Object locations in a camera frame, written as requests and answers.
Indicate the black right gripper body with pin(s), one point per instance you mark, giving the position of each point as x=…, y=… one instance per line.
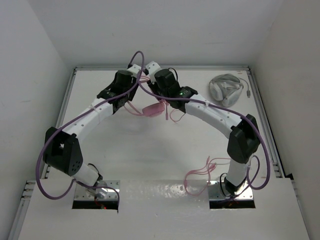
x=154, y=86

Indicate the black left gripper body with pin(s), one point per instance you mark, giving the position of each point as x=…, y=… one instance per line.
x=129, y=95

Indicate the pink headphones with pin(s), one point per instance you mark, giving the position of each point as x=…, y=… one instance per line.
x=150, y=111

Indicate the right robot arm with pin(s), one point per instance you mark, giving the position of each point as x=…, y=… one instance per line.
x=242, y=140

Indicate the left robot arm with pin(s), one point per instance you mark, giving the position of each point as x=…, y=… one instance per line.
x=63, y=151

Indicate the white grey headphones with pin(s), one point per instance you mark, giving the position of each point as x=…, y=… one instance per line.
x=226, y=89

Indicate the white front board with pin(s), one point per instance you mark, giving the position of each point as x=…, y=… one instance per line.
x=160, y=210

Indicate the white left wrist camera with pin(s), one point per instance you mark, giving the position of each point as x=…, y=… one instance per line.
x=134, y=69

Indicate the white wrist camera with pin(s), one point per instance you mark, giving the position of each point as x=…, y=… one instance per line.
x=151, y=68
x=134, y=69

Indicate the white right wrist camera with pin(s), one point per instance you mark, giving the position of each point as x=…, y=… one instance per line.
x=151, y=68

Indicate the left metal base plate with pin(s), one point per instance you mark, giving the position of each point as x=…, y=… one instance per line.
x=107, y=191

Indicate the metal base plate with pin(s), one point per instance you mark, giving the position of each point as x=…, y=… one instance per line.
x=217, y=192
x=107, y=191

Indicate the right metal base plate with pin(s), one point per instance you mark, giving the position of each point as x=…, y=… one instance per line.
x=217, y=192

